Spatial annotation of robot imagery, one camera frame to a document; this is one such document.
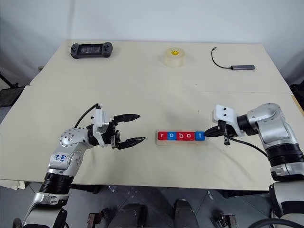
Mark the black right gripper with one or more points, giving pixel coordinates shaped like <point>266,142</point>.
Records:
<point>228,131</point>

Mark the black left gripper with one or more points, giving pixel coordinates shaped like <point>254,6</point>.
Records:
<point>114,136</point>

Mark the blue letter t tile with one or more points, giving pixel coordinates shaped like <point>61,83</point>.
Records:
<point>200,135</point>

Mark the red letter o tile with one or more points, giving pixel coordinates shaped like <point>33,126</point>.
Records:
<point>190,135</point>

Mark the red letter r tile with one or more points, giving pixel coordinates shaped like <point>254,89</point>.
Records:
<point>162,135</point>

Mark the red letter b tile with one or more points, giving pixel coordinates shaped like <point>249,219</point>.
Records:
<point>181,135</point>

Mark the wooden letter tray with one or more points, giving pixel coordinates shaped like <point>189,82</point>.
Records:
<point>180,142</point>

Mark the blue letter o tile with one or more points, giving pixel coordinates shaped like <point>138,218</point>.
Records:
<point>171,135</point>

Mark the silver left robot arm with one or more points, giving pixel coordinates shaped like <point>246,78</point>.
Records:
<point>71,140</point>

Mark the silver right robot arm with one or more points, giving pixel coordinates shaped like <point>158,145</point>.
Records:
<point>273,123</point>

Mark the clear tape roll yellow core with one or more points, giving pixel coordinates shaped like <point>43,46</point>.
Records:
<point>174,58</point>

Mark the dark rounded shape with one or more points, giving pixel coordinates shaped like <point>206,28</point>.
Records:
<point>131,216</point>
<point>186,213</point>

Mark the dark grey handheld game controller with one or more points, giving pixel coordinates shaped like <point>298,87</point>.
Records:
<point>91,50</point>

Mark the black stand with mesh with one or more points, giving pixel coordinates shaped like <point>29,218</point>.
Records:
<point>9,97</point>

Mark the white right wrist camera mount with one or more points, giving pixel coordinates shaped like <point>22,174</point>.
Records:
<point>224,112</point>

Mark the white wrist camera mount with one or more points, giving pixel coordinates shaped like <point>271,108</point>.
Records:
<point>98,118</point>
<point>224,112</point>

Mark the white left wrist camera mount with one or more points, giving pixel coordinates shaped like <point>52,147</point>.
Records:
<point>98,118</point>

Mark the brown metal bracket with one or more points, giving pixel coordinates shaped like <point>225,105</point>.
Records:
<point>226,219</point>
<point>95,219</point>

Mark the black equipment frame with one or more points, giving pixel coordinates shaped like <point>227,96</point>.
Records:
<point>298,92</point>

